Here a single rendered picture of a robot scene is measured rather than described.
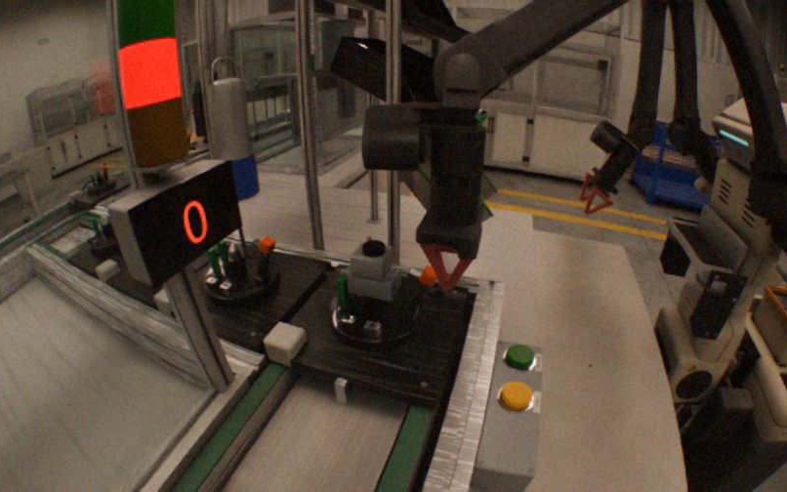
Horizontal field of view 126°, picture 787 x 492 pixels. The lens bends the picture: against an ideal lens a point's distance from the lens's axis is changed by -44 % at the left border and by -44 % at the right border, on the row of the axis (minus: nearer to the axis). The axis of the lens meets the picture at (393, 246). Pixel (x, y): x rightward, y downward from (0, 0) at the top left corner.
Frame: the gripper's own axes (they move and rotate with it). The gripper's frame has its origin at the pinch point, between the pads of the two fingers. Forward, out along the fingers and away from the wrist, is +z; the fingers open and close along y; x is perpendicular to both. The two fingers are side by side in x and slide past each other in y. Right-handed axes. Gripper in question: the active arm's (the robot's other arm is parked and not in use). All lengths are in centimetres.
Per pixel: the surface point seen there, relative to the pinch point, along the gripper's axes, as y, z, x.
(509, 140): -406, 58, 10
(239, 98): -60, -18, -83
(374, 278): 1.7, 0.2, -9.2
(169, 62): 18.3, -27.8, -19.5
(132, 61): 20.9, -28.5, -21.0
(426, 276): 0.5, -0.7, -2.7
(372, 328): 5.2, 5.6, -8.4
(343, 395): 12.4, 11.7, -9.9
